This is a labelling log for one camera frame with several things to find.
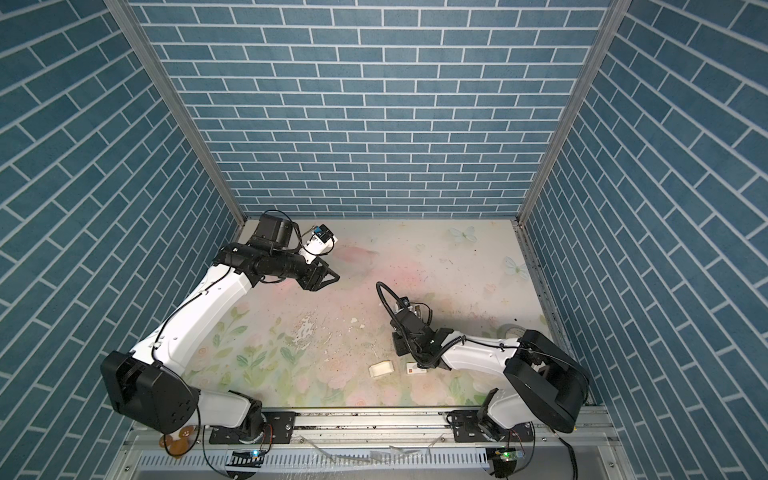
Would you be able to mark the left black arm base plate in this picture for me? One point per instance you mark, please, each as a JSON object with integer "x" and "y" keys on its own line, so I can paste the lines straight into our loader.
{"x": 266, "y": 428}

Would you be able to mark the brown white plush toy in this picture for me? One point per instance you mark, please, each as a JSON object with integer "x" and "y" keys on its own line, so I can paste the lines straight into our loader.
{"x": 179, "y": 443}

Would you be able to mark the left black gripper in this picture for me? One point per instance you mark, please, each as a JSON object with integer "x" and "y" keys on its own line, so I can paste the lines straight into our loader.
{"x": 308, "y": 281}

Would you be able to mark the clear tape roll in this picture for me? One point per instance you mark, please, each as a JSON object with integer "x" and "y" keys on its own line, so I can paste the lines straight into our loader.
{"x": 508, "y": 331}

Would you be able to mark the white staple box sleeve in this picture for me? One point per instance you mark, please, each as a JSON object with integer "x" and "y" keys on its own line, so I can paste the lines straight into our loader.
{"x": 413, "y": 369}

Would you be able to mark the white perforated cable duct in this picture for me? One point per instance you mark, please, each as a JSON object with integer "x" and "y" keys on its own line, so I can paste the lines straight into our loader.
{"x": 307, "y": 460}

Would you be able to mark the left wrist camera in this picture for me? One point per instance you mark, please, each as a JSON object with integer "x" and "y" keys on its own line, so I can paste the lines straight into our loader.
{"x": 317, "y": 242}

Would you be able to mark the staple box tray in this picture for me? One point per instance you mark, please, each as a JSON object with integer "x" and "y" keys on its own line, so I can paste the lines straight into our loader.
{"x": 381, "y": 369}

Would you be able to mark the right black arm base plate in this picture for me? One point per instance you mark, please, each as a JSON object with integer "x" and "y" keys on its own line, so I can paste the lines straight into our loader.
{"x": 466, "y": 427}

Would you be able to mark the aluminium front rail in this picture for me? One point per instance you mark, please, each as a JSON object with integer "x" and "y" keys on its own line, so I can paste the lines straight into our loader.
{"x": 592, "y": 451}

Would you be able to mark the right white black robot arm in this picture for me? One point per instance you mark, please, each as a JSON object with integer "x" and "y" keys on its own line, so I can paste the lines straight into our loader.
{"x": 546, "y": 384}

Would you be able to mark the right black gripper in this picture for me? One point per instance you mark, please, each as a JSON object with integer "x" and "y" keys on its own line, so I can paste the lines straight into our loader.
{"x": 397, "y": 345}

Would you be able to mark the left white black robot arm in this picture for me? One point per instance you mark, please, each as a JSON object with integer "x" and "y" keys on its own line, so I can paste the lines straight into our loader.
{"x": 145, "y": 384}

